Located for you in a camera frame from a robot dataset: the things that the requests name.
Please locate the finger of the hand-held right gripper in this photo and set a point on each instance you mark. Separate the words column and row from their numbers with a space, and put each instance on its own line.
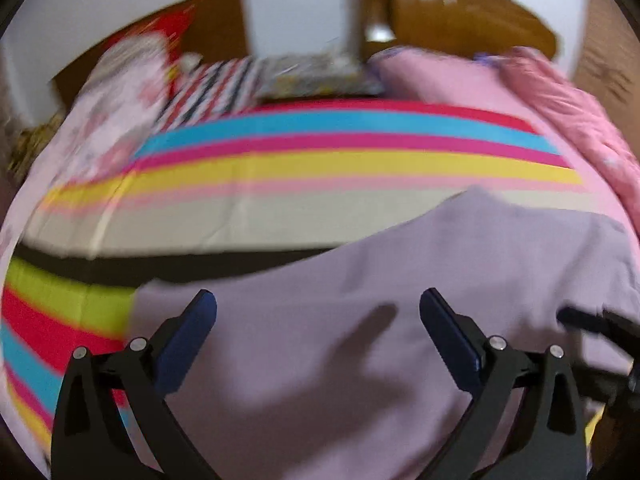
column 585, row 319

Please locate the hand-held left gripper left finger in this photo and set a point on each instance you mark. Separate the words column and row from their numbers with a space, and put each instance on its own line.
column 195, row 320

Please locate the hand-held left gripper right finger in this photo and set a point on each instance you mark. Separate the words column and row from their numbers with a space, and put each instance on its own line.
column 447, row 330

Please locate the lavender pants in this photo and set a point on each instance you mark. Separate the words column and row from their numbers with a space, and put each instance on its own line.
column 350, row 320

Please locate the rainbow striped bed sheet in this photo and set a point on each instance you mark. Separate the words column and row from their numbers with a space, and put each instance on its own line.
column 300, row 170

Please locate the pink quilted blanket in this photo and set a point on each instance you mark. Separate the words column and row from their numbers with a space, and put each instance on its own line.
column 575, row 110

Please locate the pink floral quilt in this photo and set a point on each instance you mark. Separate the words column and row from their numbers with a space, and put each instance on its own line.
column 115, row 110

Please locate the red navy striped cloth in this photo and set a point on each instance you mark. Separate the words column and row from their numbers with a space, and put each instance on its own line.
column 210, row 90

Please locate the yellow black patterned cloth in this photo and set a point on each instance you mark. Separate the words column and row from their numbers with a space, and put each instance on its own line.
column 32, row 142

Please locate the plain pink sheet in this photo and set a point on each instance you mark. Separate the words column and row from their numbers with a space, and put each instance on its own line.
column 450, row 85

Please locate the dark patterned cloth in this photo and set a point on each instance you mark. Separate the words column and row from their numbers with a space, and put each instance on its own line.
column 315, row 77

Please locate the wooden headboard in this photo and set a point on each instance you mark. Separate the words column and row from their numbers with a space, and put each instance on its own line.
column 210, row 25

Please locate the wooden nightstand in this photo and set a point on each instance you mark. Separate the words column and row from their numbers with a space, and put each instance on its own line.
column 450, row 10

